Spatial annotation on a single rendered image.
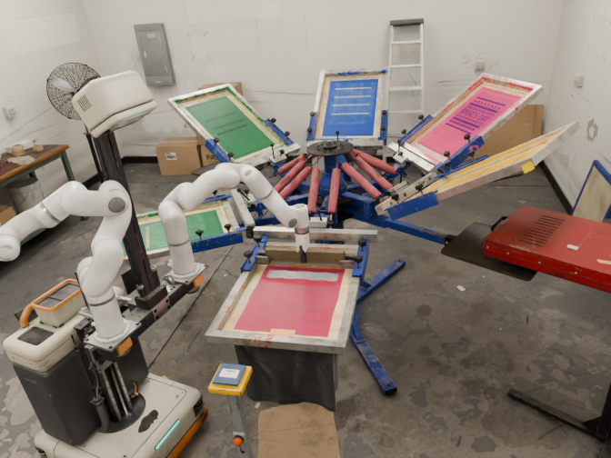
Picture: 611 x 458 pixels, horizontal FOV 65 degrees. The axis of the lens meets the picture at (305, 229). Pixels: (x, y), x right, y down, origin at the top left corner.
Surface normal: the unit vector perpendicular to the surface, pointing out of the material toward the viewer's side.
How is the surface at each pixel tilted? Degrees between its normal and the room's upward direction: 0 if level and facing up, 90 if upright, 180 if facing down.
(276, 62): 90
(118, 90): 64
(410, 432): 0
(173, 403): 0
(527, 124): 78
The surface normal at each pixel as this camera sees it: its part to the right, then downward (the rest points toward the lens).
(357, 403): -0.08, -0.88
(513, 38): -0.22, 0.47
